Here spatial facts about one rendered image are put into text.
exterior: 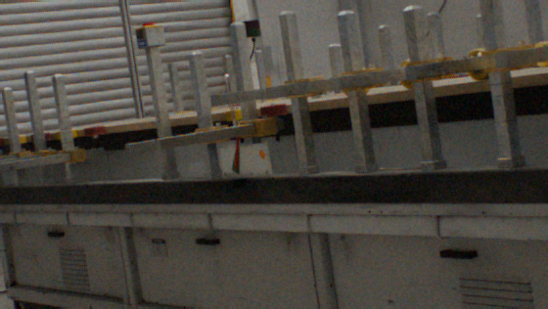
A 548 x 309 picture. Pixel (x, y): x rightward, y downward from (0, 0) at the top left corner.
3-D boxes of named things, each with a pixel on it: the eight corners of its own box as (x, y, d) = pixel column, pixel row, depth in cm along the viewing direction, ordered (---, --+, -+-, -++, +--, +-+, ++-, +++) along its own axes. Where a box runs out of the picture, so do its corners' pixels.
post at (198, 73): (214, 200, 354) (193, 51, 351) (208, 200, 357) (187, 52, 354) (224, 198, 356) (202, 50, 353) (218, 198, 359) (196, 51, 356)
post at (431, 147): (437, 199, 273) (412, 5, 270) (428, 199, 276) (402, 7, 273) (448, 198, 275) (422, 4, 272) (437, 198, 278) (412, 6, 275)
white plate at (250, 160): (270, 176, 326) (265, 143, 325) (221, 178, 347) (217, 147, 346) (272, 176, 326) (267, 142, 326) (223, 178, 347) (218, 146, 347)
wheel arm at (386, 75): (340, 90, 251) (338, 73, 251) (330, 91, 254) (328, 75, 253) (491, 66, 280) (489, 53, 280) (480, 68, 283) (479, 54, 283)
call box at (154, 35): (148, 49, 370) (145, 25, 369) (137, 51, 375) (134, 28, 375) (166, 47, 374) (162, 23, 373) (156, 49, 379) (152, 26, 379)
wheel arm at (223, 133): (161, 153, 310) (159, 137, 309) (156, 153, 312) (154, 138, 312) (285, 131, 335) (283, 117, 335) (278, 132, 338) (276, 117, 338)
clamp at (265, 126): (263, 136, 326) (260, 119, 326) (237, 138, 337) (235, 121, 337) (279, 133, 329) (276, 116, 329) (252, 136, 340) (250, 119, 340)
